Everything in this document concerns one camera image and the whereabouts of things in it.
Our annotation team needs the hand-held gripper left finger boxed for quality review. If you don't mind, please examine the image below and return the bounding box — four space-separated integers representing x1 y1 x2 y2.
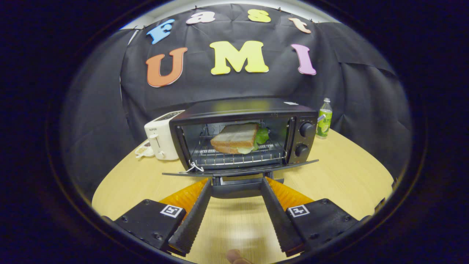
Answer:
114 178 213 256

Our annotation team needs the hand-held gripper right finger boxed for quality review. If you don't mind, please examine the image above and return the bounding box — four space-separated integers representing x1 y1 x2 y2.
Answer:
261 177 359 257

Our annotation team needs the toast sandwich with lettuce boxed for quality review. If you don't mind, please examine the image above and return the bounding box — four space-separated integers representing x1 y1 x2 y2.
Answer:
210 123 270 155

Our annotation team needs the black toaster oven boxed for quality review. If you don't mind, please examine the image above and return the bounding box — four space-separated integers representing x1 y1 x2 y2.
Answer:
162 97 320 199

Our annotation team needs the white pop-up toaster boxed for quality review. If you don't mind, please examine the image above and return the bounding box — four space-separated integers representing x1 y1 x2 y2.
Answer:
144 110 185 161

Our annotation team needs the green label drink bottle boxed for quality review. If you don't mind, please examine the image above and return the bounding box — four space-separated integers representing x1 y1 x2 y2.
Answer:
316 98 333 139

